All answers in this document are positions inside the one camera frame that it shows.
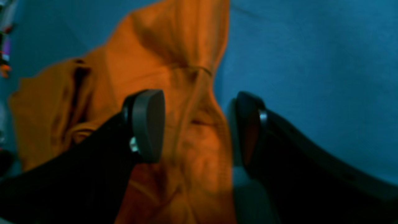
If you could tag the orange t-shirt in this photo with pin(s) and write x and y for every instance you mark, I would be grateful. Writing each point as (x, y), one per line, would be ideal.
(173, 45)

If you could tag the blue table cloth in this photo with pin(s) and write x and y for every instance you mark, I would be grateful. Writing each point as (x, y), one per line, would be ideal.
(327, 66)

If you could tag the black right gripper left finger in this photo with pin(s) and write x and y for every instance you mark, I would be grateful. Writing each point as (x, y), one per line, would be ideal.
(87, 184)

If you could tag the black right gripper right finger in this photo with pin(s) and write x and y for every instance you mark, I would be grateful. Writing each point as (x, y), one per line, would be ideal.
(304, 183)

